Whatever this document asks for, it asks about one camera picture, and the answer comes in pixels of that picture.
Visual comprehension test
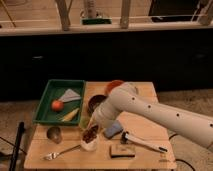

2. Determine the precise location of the dark red grape bunch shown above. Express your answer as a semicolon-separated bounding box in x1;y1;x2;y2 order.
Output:
83;126;98;143

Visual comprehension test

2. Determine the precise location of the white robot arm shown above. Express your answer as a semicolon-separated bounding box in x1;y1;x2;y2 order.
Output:
92;82;213;152

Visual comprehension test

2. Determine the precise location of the small green cup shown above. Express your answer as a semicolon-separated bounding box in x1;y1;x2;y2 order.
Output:
79;117;90;130

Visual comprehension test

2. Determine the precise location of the white paper cup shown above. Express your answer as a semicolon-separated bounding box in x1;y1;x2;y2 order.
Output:
81;136;99;151

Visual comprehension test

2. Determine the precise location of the dark metal cup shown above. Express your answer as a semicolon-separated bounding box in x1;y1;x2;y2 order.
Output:
47;127;62;144

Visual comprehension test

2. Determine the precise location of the orange bowl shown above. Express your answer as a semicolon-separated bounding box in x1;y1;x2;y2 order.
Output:
105;80;124;96

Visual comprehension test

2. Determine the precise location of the dark brown bowl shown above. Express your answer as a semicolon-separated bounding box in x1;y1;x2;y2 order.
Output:
87;95;106;114

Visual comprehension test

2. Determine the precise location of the grey folded cloth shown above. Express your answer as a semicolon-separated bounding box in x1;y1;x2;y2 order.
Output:
59;89;81;102

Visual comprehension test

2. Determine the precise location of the blue sponge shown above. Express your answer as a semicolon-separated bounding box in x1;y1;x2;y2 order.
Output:
103;121;123;139

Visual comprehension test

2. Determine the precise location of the yellow corn cob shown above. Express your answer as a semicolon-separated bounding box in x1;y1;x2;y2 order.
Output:
61;108;79;122

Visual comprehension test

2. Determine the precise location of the red tomato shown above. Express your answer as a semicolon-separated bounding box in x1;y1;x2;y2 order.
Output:
51;100;64;112

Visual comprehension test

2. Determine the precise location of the green base object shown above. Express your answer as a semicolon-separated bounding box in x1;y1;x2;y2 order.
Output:
82;18;112;25

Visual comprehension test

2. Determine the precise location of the brown wooden block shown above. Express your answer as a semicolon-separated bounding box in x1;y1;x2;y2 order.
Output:
110;144;136;158

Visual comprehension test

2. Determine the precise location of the green plastic tray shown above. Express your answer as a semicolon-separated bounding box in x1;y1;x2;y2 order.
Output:
33;79;85;126

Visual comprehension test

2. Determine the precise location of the silver fork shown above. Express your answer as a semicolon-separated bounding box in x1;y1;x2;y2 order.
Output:
43;144;81;161

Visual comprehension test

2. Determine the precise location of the black pole stand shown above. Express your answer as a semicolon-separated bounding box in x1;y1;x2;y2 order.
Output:
9;122;25;171

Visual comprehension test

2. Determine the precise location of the black floor cable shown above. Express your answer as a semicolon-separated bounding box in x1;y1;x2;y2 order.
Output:
168;132;213;171

